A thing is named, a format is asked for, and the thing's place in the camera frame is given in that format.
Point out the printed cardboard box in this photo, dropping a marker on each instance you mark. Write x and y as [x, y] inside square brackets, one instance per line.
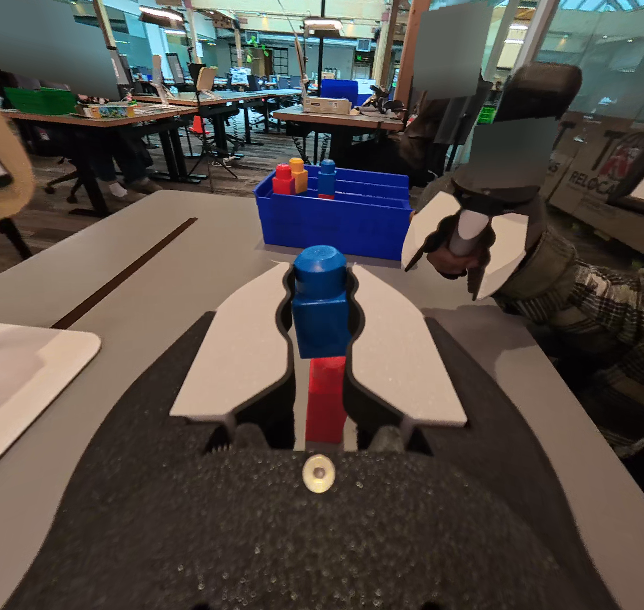
[593, 177]

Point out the person's torso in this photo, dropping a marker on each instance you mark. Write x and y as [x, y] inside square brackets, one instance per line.
[624, 409]

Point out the blue crate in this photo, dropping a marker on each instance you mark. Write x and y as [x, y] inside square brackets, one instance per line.
[342, 89]

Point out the person's right hand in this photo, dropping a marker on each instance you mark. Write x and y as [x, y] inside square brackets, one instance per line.
[453, 265]

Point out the blue plastic bin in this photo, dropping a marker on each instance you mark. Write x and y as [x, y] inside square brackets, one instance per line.
[332, 227]

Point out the hanging light panel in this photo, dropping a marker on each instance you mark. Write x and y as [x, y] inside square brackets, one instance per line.
[322, 23]
[161, 16]

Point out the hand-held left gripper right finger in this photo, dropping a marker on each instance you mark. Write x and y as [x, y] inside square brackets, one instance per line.
[402, 363]

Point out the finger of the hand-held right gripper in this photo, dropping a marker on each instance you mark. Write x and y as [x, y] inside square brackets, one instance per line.
[427, 222]
[508, 248]

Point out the black pole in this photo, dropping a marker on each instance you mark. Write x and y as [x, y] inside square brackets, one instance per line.
[323, 16]

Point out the person's right forearm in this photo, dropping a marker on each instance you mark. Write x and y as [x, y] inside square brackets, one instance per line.
[578, 293]

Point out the wooden desk black legs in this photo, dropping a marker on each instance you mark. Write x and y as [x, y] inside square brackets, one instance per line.
[226, 96]
[302, 119]
[151, 114]

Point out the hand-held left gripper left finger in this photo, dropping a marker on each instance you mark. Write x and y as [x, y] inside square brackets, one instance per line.
[236, 358]

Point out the orange mega block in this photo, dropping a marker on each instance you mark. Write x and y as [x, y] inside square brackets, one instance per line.
[299, 170]

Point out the orange traffic cone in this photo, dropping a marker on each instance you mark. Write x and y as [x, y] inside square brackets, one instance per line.
[200, 127]

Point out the black tripod with tan board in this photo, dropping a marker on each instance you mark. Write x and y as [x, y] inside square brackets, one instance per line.
[206, 79]

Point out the red mega block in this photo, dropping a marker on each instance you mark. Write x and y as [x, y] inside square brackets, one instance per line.
[326, 414]
[281, 182]

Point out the green crate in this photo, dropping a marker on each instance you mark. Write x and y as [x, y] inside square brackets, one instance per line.
[40, 101]

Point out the blue mega block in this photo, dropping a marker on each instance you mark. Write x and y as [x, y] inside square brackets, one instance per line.
[322, 318]
[327, 175]

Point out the colourful flat box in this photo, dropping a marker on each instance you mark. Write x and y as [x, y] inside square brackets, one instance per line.
[108, 112]

